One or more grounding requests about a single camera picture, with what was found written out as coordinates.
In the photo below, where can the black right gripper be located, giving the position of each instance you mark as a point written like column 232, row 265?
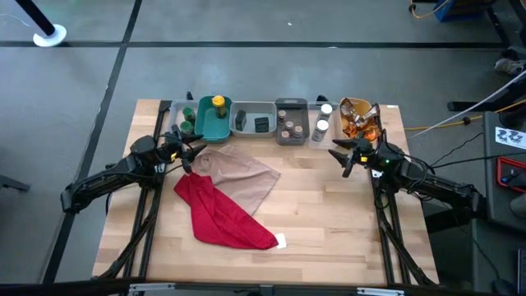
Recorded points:
column 380, row 158

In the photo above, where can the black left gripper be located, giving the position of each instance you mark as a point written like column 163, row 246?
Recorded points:
column 168, row 154

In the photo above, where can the green-capped spice jar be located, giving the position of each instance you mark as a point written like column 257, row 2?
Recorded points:
column 189, row 114
column 187, row 128

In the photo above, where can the brown foil spice packet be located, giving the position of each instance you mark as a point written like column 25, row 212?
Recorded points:
column 349, row 109

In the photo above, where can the yellow-capped spice bottle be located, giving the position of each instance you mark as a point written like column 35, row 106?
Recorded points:
column 219, row 103

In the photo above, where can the beige cloth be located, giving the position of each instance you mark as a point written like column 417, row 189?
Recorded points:
column 238, row 177

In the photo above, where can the dark green spice tin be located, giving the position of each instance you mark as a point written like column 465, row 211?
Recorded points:
column 261, row 124
column 239, row 119

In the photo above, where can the red cloth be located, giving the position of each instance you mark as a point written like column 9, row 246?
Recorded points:
column 222, row 218

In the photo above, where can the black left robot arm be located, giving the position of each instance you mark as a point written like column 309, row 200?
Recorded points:
column 102, row 181

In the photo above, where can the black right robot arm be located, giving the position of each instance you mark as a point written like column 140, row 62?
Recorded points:
column 435, row 183

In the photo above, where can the teal plastic bin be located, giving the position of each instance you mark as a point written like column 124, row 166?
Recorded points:
column 209, row 127

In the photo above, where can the translucent grey plastic bin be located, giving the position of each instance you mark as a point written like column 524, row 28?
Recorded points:
column 172, row 113

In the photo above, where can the yellow plastic bin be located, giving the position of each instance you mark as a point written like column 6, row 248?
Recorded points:
column 361, row 103

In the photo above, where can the clear plastic bin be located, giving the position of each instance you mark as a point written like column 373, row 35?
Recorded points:
column 312, row 111

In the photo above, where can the dark grey plastic bin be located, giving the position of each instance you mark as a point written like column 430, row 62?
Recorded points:
column 298, row 111

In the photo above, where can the light grey plastic bin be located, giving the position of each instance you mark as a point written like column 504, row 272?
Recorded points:
column 250, row 107

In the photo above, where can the white card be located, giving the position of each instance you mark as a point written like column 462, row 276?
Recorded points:
column 281, row 241

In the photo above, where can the black furniture foot bar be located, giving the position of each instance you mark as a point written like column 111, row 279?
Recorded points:
column 460, row 106

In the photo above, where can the black equipment cart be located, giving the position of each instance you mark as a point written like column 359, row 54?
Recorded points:
column 491, row 185

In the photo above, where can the red-framed device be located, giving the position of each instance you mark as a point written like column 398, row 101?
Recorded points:
column 499, row 172

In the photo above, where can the white label with black figures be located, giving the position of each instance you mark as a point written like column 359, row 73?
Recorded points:
column 509, row 139

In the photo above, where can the black pole with white base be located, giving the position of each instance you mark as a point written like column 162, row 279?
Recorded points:
column 55, row 40

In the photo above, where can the blue box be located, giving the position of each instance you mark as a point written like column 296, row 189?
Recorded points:
column 448, row 12

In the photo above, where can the dark grey cabinet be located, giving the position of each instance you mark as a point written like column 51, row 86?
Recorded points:
column 493, row 255

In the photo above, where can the grey furniture foot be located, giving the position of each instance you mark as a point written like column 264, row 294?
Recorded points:
column 12, row 183

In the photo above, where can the person's shoe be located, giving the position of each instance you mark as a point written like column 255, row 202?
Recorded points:
column 509, row 66

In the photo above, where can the black rail end knob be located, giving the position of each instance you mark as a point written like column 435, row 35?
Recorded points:
column 322, row 98
column 189, row 95

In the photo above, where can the black aluminium frame rails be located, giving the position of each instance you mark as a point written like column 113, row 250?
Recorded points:
column 385, row 246
column 149, row 246

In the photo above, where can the silver crossbar bracket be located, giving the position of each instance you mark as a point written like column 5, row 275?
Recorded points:
column 152, row 288
column 380, row 292

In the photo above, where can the black frame crossbar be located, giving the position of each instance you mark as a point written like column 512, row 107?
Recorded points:
column 61, row 288

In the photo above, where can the black metal frame leg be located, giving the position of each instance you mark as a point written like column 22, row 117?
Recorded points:
column 499, row 26

